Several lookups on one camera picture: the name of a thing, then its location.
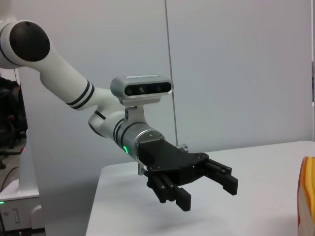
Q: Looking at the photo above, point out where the orange rimmed food bag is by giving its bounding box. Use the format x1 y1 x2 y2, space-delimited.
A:
296 155 315 236

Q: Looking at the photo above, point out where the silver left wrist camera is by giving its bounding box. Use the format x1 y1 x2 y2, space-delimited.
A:
110 73 174 107

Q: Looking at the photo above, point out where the silver camera mount bracket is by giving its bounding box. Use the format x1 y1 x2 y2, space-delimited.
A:
124 105 146 125

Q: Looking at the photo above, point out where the white robot torso column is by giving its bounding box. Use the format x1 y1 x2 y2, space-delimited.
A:
17 68 46 195

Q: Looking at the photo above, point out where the black office chair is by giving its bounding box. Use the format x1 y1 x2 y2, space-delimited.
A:
0 76 28 170

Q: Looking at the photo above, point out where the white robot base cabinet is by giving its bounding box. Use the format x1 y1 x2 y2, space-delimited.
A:
0 178 45 233

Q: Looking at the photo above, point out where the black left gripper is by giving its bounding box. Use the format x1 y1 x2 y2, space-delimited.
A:
137 139 239 212

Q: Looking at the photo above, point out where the thin black cable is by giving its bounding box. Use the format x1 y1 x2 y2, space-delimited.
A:
0 166 20 193

